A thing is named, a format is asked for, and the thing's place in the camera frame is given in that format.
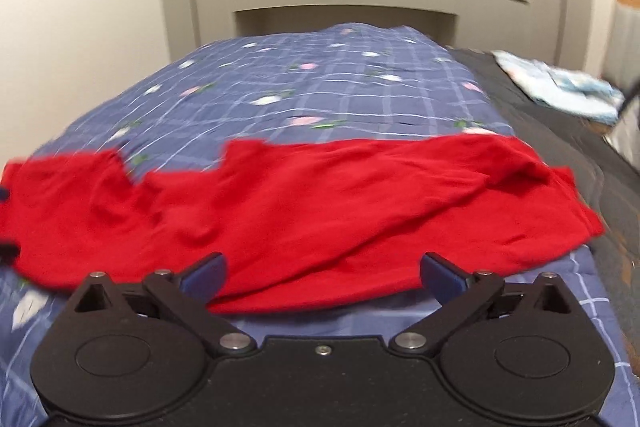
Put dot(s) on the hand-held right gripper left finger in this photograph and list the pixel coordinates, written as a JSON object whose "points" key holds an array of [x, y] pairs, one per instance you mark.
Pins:
{"points": [[202, 276]]}

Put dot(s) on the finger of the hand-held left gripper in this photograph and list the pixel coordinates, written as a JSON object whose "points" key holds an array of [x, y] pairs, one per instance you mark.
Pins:
{"points": [[7, 253]]}

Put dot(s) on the dark shiny object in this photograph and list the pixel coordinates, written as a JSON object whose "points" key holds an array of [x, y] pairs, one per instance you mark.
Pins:
{"points": [[627, 127]]}

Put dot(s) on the blue checked floral bedsheet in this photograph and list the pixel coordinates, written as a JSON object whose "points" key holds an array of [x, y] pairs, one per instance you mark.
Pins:
{"points": [[300, 77]]}

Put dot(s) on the red pants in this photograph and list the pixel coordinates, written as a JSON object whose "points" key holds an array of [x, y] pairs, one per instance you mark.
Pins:
{"points": [[310, 207]]}

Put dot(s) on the pale brown-topped object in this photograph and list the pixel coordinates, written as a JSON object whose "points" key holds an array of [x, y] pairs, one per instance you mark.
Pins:
{"points": [[627, 27]]}

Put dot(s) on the dark grey blanket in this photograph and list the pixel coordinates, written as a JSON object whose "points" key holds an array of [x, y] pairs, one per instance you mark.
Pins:
{"points": [[560, 122]]}

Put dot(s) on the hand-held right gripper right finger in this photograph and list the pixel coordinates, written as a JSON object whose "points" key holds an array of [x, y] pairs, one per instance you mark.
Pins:
{"points": [[440, 279]]}

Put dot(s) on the light blue folded cloth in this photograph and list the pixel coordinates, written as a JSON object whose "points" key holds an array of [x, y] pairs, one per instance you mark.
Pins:
{"points": [[560, 87]]}

